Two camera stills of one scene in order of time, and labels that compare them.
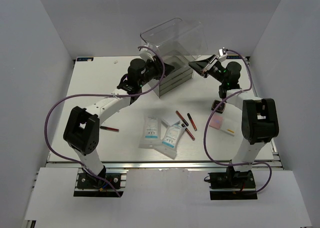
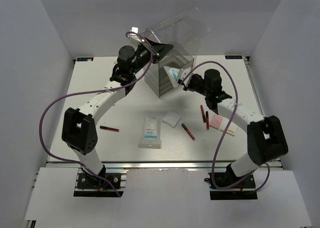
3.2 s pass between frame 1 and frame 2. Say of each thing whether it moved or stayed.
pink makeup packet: stayed
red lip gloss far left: stayed
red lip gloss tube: moved
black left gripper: moved
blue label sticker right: stayed
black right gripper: moved
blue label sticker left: stayed
